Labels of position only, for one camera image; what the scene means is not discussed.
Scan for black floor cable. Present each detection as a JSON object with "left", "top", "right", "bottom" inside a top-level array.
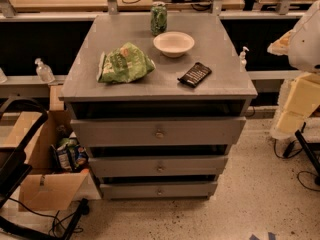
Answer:
[
  {"left": 6, "top": 197, "right": 85, "bottom": 239},
  {"left": 273, "top": 122, "right": 320, "bottom": 192}
]

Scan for grey top drawer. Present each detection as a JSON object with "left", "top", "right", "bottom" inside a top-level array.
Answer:
[{"left": 71, "top": 117, "right": 246, "bottom": 147}]

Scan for grey drawer cabinet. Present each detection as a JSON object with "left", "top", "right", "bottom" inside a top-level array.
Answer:
[{"left": 60, "top": 13, "right": 257, "bottom": 187}]

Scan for white pump bottle right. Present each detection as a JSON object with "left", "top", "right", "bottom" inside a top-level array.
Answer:
[{"left": 239, "top": 46, "right": 249, "bottom": 68}]

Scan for white bowl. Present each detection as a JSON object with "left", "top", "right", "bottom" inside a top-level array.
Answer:
[{"left": 153, "top": 31, "right": 195, "bottom": 58}]

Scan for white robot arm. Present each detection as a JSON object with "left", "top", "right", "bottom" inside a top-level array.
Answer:
[{"left": 267, "top": 0, "right": 320, "bottom": 139}]

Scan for black snack bar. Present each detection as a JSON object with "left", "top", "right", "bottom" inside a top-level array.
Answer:
[{"left": 178, "top": 62, "right": 212, "bottom": 88}]

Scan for grey bottom drawer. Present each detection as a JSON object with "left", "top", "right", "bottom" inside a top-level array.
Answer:
[{"left": 100, "top": 181, "right": 217, "bottom": 199}]

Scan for black floor cable left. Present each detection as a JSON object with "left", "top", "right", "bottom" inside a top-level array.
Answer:
[{"left": 6, "top": 197, "right": 85, "bottom": 239}]

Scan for black stand with pole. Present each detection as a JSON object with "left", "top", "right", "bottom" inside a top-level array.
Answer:
[{"left": 295, "top": 123, "right": 320, "bottom": 186}]

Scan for black chair frame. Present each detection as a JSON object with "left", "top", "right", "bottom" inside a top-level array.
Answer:
[{"left": 0, "top": 96, "right": 89, "bottom": 240}]

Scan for cardboard box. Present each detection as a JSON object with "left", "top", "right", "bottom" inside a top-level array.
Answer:
[{"left": 2, "top": 85, "right": 91, "bottom": 213}]

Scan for snack bags in box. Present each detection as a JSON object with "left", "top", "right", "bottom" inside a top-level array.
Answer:
[{"left": 50, "top": 137, "right": 89, "bottom": 173}]

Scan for green chip bag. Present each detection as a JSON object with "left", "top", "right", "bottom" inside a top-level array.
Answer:
[{"left": 96, "top": 42, "right": 156, "bottom": 84}]

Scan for grey drawer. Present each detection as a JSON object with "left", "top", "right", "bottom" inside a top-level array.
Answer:
[
  {"left": 100, "top": 181, "right": 217, "bottom": 199},
  {"left": 89, "top": 155, "right": 228, "bottom": 178},
  {"left": 71, "top": 117, "right": 246, "bottom": 147}
]

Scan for green soda can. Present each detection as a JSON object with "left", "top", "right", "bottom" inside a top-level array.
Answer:
[{"left": 151, "top": 1, "right": 167, "bottom": 36}]

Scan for black floor cable right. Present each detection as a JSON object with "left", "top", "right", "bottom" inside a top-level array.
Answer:
[{"left": 273, "top": 122, "right": 320, "bottom": 192}]

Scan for clear sanitizer bottle left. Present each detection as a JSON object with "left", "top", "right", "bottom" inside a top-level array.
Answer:
[{"left": 35, "top": 58, "right": 55, "bottom": 83}]

